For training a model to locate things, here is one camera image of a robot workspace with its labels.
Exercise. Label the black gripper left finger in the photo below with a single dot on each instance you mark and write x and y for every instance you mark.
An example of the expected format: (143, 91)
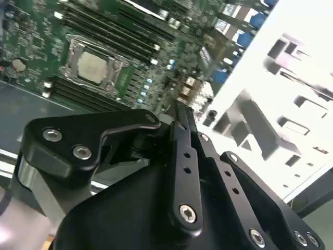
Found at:
(78, 135)

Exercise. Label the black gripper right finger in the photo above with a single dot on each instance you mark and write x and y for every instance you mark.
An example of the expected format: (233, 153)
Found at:
(234, 187)

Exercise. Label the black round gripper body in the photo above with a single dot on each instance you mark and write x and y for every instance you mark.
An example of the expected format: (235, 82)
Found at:
(130, 213)

